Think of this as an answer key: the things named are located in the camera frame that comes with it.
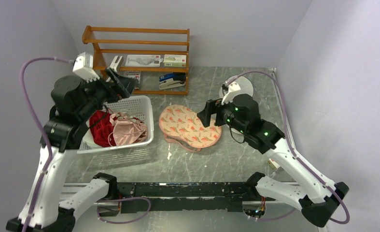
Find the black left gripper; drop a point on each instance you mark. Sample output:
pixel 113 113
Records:
pixel 125 86

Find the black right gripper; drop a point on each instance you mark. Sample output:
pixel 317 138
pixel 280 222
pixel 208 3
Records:
pixel 213 106

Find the floral peach laundry bag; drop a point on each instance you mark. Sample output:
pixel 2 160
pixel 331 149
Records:
pixel 180 125

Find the pink satin bra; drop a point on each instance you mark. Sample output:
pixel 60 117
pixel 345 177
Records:
pixel 126 130

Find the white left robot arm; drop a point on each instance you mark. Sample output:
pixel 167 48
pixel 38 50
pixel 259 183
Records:
pixel 76 100

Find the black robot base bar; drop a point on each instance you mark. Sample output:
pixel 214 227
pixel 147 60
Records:
pixel 191 196

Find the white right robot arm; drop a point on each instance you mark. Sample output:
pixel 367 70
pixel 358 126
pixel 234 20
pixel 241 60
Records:
pixel 317 197

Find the white round mesh laundry bag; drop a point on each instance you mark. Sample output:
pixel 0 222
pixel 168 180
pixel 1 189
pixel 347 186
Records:
pixel 244 84

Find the red bra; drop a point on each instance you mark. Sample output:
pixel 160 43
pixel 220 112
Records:
pixel 101 129

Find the coloured marker pen set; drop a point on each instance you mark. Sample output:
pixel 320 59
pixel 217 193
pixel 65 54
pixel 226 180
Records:
pixel 136 76

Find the white handheld device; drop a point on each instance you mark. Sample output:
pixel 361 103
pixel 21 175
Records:
pixel 116 63

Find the white plastic basket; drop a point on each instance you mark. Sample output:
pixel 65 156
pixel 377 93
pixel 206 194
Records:
pixel 137 106

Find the clear plastic package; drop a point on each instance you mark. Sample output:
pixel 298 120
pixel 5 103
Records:
pixel 143 61

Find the blue black stapler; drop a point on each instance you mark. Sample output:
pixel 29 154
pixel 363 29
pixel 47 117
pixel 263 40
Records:
pixel 172 80

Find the white green box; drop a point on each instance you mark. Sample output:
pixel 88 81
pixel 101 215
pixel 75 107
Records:
pixel 171 60

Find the orange wooden shelf rack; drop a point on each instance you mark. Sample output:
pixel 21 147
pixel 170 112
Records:
pixel 134 41

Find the small white red box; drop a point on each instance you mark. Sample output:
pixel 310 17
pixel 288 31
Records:
pixel 273 164

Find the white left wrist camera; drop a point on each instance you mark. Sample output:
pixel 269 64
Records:
pixel 83 67

